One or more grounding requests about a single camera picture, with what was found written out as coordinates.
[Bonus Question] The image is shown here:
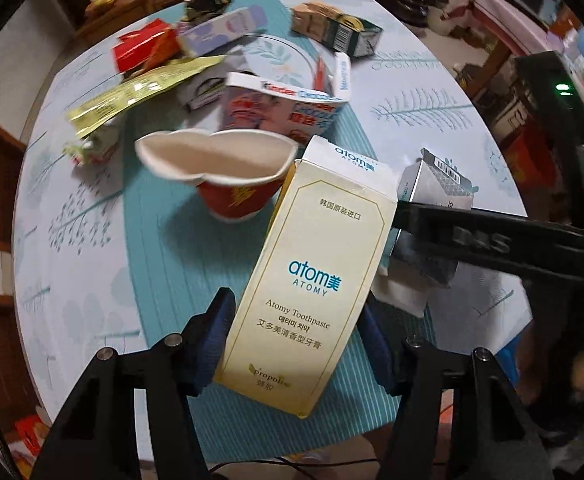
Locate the white bucket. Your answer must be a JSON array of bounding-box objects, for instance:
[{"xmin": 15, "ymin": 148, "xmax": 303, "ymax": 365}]
[{"xmin": 429, "ymin": 5, "xmax": 468, "ymax": 41}]

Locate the black gold foil wrapper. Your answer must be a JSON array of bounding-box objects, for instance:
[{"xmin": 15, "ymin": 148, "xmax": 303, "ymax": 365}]
[{"xmin": 184, "ymin": 0, "xmax": 233, "ymax": 23}]

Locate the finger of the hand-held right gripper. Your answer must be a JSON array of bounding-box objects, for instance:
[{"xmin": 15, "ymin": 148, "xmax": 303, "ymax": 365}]
[{"xmin": 394, "ymin": 202, "xmax": 584, "ymax": 282}]

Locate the white paper napkin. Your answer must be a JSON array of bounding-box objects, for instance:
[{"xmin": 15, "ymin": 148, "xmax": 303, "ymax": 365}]
[{"xmin": 372, "ymin": 265, "xmax": 430, "ymax": 318}]

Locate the lavender white box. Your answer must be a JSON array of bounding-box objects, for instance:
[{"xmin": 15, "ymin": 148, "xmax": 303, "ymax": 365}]
[{"xmin": 177, "ymin": 6, "xmax": 270, "ymax": 57}]

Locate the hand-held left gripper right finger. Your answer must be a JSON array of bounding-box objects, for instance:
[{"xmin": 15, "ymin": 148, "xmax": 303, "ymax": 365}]
[{"xmin": 357, "ymin": 304, "xmax": 555, "ymax": 480}]

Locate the small green white wrapper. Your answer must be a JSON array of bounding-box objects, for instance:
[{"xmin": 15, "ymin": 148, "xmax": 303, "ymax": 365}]
[{"xmin": 62, "ymin": 127, "xmax": 122, "ymax": 167}]

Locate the table with teal patterned cloth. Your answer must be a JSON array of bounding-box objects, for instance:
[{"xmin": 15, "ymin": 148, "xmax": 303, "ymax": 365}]
[{"xmin": 12, "ymin": 0, "xmax": 530, "ymax": 461}]

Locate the small wooden cabinet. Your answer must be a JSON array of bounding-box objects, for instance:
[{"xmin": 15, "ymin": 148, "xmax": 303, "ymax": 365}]
[{"xmin": 79, "ymin": 0, "xmax": 159, "ymax": 31}]

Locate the orange bucket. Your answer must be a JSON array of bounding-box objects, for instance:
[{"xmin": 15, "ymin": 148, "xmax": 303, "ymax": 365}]
[{"xmin": 517, "ymin": 130, "xmax": 558, "ymax": 188}]

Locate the grey box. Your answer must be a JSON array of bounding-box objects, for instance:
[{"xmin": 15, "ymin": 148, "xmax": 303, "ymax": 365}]
[{"xmin": 389, "ymin": 147, "xmax": 475, "ymax": 286}]

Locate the red paper cup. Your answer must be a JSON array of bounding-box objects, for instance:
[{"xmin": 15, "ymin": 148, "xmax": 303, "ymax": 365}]
[{"xmin": 134, "ymin": 129, "xmax": 300, "ymax": 223}]

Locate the red shiny carton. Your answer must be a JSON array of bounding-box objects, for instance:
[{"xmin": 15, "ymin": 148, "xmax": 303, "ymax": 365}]
[{"xmin": 112, "ymin": 35, "xmax": 181, "ymax": 75}]

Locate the fruit bowl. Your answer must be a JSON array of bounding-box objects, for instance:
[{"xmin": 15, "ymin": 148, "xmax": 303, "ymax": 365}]
[{"xmin": 84, "ymin": 0, "xmax": 123, "ymax": 18}]

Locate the dark green carton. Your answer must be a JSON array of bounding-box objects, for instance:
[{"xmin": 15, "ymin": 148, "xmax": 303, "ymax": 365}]
[{"xmin": 329, "ymin": 12, "xmax": 383, "ymax": 58}]

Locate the cream toothpaste box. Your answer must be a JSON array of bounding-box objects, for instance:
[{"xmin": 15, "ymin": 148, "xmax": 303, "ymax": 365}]
[{"xmin": 213, "ymin": 135, "xmax": 399, "ymax": 419}]

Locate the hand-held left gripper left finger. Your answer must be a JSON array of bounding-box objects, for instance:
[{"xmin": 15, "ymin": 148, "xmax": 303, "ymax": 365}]
[{"xmin": 44, "ymin": 287, "xmax": 237, "ymax": 480}]

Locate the black ceramic pot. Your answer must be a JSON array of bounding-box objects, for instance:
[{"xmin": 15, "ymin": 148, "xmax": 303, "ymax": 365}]
[{"xmin": 398, "ymin": 0, "xmax": 431, "ymax": 26}]

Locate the white printed chocolate box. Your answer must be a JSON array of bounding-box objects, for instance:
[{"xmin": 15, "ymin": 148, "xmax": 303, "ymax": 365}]
[{"xmin": 221, "ymin": 52, "xmax": 353, "ymax": 143}]

